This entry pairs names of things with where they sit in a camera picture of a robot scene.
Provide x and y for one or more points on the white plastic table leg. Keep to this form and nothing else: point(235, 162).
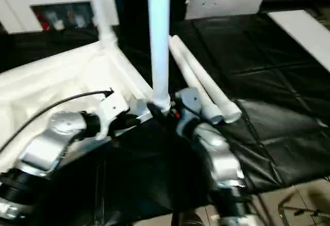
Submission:
point(101, 9)
point(214, 86)
point(190, 73)
point(159, 42)

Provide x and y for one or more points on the white plastic table top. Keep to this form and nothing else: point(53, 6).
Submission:
point(51, 81)

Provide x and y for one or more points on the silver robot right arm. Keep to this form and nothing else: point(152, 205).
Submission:
point(221, 153)

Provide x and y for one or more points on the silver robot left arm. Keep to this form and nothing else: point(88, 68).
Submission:
point(56, 138)

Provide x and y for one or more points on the dark robot right foot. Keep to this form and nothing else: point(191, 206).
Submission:
point(187, 219)

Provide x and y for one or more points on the black furniture with gold label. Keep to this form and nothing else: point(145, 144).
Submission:
point(131, 4)

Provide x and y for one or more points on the small white cup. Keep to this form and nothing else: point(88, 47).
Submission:
point(59, 25)

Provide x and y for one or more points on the red figurine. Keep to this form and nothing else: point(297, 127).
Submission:
point(41, 21)

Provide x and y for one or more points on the white flat board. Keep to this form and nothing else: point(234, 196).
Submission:
point(304, 35)

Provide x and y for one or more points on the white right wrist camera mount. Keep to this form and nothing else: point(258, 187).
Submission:
point(192, 99)

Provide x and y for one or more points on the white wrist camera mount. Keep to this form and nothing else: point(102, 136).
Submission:
point(192, 99)
point(113, 107)

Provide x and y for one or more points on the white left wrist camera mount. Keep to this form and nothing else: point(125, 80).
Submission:
point(113, 107)

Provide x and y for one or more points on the chrome tube frame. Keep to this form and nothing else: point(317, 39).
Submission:
point(304, 208)

